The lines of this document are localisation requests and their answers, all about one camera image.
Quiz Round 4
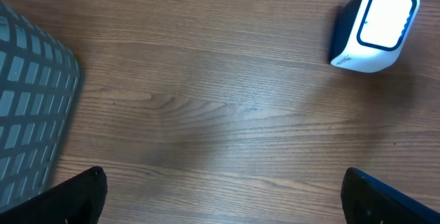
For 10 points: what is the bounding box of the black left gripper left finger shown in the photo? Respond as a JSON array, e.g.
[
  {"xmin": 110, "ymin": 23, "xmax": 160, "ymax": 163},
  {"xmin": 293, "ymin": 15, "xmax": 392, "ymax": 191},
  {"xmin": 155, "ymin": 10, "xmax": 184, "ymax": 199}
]
[{"xmin": 1, "ymin": 166, "xmax": 108, "ymax": 224}]

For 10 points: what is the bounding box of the white barcode scanner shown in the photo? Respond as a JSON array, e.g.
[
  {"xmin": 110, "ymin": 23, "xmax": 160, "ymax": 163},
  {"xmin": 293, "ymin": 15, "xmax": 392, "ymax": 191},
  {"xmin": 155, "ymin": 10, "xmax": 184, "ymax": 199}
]
[{"xmin": 329, "ymin": 0, "xmax": 420, "ymax": 73}]

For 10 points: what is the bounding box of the grey plastic mesh basket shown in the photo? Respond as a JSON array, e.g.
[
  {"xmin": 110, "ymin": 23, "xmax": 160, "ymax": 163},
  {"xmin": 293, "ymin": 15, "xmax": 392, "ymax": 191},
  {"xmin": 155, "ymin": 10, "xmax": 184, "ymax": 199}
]
[{"xmin": 1, "ymin": 3, "xmax": 81, "ymax": 212}]

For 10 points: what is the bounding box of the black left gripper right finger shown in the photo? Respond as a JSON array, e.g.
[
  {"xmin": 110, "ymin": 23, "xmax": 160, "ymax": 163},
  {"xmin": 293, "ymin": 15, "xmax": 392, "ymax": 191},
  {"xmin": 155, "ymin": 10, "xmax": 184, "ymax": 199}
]
[{"xmin": 340, "ymin": 168, "xmax": 439, "ymax": 224}]

